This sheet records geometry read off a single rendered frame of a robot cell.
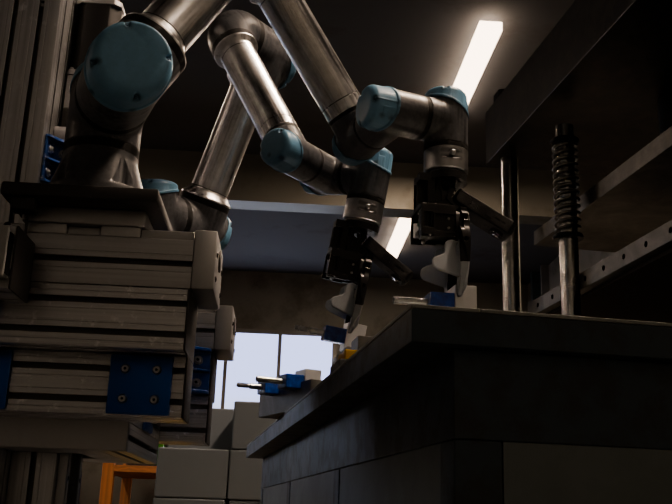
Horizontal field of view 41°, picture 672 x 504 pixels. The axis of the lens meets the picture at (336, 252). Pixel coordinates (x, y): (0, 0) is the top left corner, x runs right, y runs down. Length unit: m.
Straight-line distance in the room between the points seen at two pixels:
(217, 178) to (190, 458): 3.22
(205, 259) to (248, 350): 8.53
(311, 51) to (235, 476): 3.68
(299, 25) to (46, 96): 0.46
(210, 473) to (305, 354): 4.90
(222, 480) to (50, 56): 3.64
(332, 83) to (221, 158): 0.48
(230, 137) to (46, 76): 0.49
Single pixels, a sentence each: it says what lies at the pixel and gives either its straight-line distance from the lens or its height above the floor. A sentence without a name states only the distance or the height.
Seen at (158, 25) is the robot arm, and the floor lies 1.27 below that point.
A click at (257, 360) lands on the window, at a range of 9.84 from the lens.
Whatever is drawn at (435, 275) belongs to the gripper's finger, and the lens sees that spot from 1.52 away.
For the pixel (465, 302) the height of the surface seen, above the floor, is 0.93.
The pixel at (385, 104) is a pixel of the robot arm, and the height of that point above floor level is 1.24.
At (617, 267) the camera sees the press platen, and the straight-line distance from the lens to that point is 2.48.
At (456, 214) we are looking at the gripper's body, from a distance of 1.49.
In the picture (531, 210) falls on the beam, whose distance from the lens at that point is 6.96.
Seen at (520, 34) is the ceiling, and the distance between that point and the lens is 5.24.
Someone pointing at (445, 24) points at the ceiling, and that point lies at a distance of 5.11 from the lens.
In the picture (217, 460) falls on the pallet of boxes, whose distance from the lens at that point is 5.08.
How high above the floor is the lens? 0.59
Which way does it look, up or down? 16 degrees up
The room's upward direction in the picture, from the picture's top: 2 degrees clockwise
